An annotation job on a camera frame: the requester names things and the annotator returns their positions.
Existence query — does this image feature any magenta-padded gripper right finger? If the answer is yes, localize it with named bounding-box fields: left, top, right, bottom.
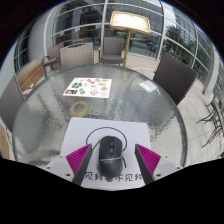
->
left=133, top=143, right=181, bottom=185

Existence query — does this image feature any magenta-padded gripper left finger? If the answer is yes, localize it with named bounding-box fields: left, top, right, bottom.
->
left=46, top=143, right=94, bottom=187

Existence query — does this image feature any dark grey computer mouse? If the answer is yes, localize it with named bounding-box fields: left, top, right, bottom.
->
left=97, top=134, right=125, bottom=180

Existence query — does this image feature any white mouse pad, black print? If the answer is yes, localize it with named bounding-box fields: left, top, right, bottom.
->
left=59, top=116, right=153, bottom=191

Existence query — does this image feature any wooden slat bench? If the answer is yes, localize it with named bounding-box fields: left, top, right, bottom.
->
left=0, top=117, right=11, bottom=160
left=15, top=61, right=46, bottom=95

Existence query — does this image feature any black metal outdoor furniture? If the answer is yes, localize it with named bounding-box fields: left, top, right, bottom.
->
left=196, top=94, right=224, bottom=148

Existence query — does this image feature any grey wicker chair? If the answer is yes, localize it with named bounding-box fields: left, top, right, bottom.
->
left=41, top=41, right=65, bottom=79
left=0, top=74, right=26, bottom=133
left=58, top=41, right=96, bottom=71
left=99, top=36, right=126, bottom=66

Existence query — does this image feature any picture menu card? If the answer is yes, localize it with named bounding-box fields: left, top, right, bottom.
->
left=62, top=77, right=113, bottom=100

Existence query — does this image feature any dark wicker chair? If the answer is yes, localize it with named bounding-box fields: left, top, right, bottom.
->
left=152, top=51, right=199, bottom=107

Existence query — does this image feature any gold menu stand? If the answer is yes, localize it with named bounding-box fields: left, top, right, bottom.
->
left=109, top=10, right=152, bottom=69

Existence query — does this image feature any flat tan ring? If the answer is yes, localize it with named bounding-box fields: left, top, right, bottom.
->
left=68, top=100, right=91, bottom=118

